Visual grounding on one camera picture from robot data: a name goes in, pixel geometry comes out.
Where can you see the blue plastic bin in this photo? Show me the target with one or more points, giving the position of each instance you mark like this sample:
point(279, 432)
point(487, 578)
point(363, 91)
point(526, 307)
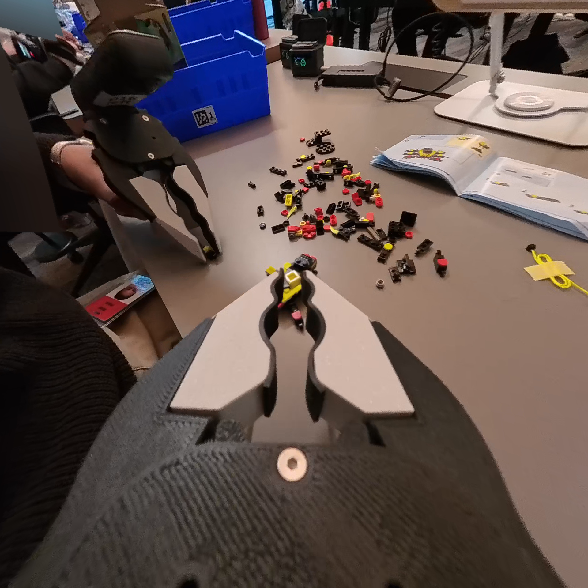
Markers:
point(216, 20)
point(220, 92)

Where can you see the dark red bottle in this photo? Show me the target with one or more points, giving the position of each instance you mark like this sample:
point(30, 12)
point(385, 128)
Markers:
point(260, 20)

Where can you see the lego instruction booklet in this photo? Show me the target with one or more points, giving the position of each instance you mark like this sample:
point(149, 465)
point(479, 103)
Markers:
point(505, 183)

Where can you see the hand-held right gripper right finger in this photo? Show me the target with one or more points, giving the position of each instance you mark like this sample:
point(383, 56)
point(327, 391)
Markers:
point(363, 367)

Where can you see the red printed magazine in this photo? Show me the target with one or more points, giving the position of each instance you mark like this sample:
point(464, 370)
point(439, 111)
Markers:
point(115, 298)

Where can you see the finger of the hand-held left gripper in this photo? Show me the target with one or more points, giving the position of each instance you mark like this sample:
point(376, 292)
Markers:
point(195, 197)
point(170, 216)

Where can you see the person's left forearm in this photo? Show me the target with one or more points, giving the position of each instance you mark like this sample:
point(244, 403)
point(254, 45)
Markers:
point(43, 151)

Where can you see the printed cardboard lego box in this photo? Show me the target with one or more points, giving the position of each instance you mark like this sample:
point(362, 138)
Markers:
point(115, 18)

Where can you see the black charging case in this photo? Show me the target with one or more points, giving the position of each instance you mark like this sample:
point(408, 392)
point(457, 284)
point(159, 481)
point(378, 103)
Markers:
point(307, 59)
point(285, 53)

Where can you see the scattered loose lego pieces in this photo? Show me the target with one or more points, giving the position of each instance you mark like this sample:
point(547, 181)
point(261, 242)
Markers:
point(358, 198)

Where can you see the person's left hand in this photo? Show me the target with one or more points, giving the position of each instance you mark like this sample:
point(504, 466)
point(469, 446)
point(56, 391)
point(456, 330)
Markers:
point(82, 170)

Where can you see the black office chair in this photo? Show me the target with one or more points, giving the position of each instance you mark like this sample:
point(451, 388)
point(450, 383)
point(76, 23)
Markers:
point(69, 248)

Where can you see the white monitor stand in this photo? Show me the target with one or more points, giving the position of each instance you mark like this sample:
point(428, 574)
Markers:
point(528, 115)

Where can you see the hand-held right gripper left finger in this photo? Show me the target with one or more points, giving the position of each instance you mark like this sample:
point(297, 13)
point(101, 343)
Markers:
point(220, 367)

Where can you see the black power adapter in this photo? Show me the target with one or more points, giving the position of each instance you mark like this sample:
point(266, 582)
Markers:
point(349, 76)

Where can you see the partly built lego model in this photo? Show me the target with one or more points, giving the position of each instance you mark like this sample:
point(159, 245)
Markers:
point(294, 280)

